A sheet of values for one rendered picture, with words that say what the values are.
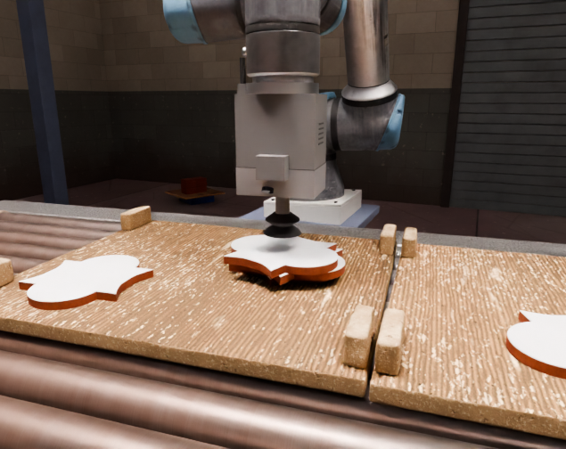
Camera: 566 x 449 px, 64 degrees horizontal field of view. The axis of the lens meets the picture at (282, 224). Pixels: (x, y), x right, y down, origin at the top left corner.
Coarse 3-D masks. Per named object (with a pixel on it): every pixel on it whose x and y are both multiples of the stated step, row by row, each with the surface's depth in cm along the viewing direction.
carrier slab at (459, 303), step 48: (432, 288) 48; (480, 288) 48; (528, 288) 48; (432, 336) 39; (480, 336) 39; (384, 384) 32; (432, 384) 32; (480, 384) 32; (528, 384) 32; (528, 432) 30
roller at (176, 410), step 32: (0, 352) 39; (0, 384) 37; (32, 384) 36; (64, 384) 35; (96, 384) 35; (128, 384) 35; (160, 384) 35; (96, 416) 34; (128, 416) 33; (160, 416) 33; (192, 416) 32; (224, 416) 32; (256, 416) 31; (288, 416) 31; (320, 416) 31; (256, 448) 30; (288, 448) 30; (320, 448) 29; (352, 448) 29; (384, 448) 29; (416, 448) 28; (448, 448) 28; (480, 448) 28
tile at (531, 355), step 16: (528, 320) 40; (544, 320) 39; (560, 320) 39; (512, 336) 37; (528, 336) 37; (544, 336) 37; (560, 336) 37; (512, 352) 36; (528, 352) 34; (544, 352) 34; (560, 352) 34; (544, 368) 33; (560, 368) 33
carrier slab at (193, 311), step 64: (64, 256) 58; (192, 256) 58; (384, 256) 58; (0, 320) 42; (64, 320) 41; (128, 320) 41; (192, 320) 41; (256, 320) 41; (320, 320) 41; (320, 384) 34
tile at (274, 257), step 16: (240, 240) 55; (256, 240) 55; (272, 240) 55; (288, 240) 55; (304, 240) 55; (224, 256) 50; (240, 256) 50; (256, 256) 50; (272, 256) 50; (288, 256) 50; (304, 256) 50; (320, 256) 49; (336, 256) 49; (272, 272) 46; (288, 272) 47; (304, 272) 47; (320, 272) 47
